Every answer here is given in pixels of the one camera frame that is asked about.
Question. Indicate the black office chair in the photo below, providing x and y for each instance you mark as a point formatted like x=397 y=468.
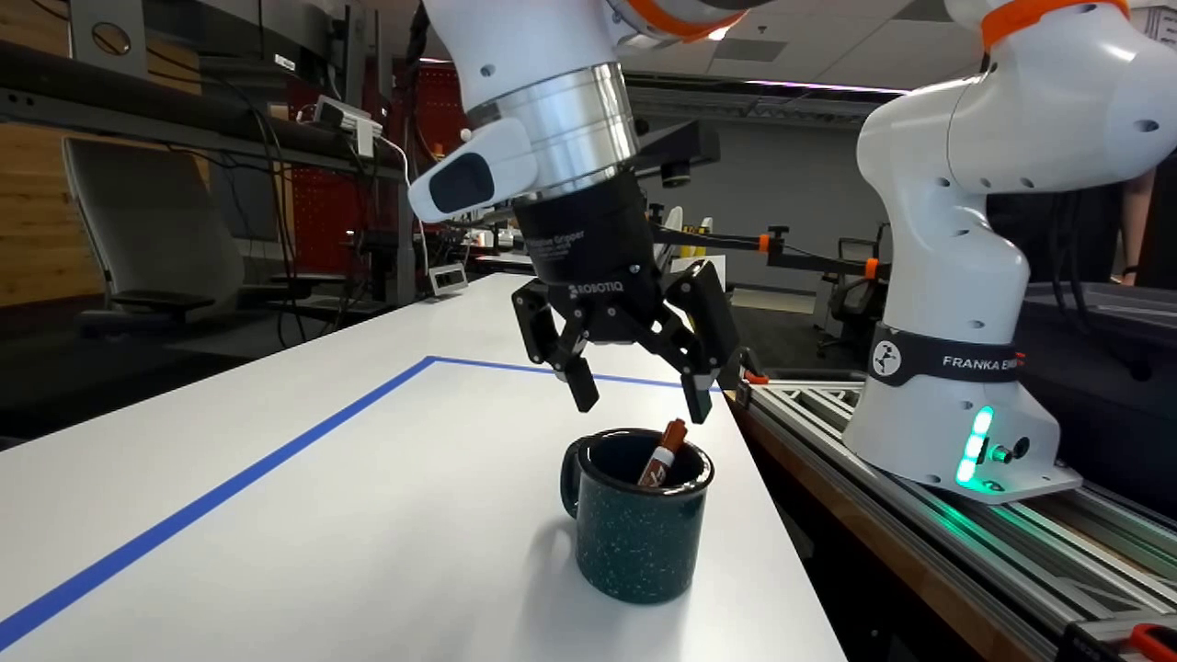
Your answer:
x=851 y=294

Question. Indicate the person's forearm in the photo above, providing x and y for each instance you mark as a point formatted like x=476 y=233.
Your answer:
x=1136 y=230

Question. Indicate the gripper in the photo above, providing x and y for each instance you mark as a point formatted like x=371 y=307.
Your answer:
x=588 y=248

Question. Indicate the orange marker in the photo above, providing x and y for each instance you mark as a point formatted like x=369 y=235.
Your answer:
x=664 y=455

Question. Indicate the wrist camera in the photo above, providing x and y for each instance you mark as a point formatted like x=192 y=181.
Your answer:
x=685 y=145

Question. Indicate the red pegboard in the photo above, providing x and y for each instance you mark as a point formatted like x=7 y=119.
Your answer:
x=322 y=211

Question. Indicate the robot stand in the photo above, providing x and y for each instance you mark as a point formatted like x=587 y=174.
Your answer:
x=919 y=524

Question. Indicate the grey office chair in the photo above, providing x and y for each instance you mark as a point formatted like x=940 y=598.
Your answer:
x=156 y=230

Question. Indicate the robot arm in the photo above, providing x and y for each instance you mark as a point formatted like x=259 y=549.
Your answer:
x=956 y=276

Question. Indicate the white power adapter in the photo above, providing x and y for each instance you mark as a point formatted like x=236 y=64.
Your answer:
x=349 y=118

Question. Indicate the dark speckled enamel mug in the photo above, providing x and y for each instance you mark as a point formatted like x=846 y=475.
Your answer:
x=634 y=542

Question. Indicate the blue tape border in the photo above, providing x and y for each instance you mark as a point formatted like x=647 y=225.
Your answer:
x=230 y=483

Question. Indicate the grey power outlet box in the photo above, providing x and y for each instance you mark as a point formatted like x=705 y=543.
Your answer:
x=448 y=279

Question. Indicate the black bar clamp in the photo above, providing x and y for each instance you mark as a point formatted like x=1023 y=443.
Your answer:
x=736 y=244

